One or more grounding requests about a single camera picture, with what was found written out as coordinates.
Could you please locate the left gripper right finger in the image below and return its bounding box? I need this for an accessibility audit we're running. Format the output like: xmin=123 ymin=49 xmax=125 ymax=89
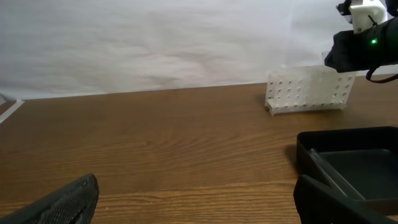
xmin=292 ymin=174 xmax=398 ymax=224

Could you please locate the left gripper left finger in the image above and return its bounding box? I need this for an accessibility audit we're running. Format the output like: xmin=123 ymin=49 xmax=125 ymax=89
xmin=0 ymin=173 xmax=100 ymax=224

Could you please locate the black tray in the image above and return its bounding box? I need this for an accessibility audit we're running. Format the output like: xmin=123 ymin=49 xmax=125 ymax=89
xmin=296 ymin=126 xmax=398 ymax=216

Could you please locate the white test tube rack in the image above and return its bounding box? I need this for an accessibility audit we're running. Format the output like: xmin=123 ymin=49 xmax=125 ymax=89
xmin=264 ymin=64 xmax=357 ymax=116

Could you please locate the black cable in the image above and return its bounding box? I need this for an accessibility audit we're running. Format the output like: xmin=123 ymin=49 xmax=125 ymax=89
xmin=365 ymin=65 xmax=398 ymax=85

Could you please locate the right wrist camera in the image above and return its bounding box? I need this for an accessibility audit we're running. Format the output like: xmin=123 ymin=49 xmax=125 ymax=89
xmin=348 ymin=0 xmax=389 ymax=35

